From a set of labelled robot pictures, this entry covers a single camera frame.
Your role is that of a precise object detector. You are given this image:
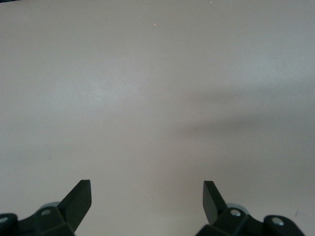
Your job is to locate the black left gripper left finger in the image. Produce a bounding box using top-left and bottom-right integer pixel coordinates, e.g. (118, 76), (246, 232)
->
(0, 179), (93, 236)

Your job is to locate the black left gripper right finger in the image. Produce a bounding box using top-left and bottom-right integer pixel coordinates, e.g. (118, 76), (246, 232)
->
(195, 180), (306, 236)

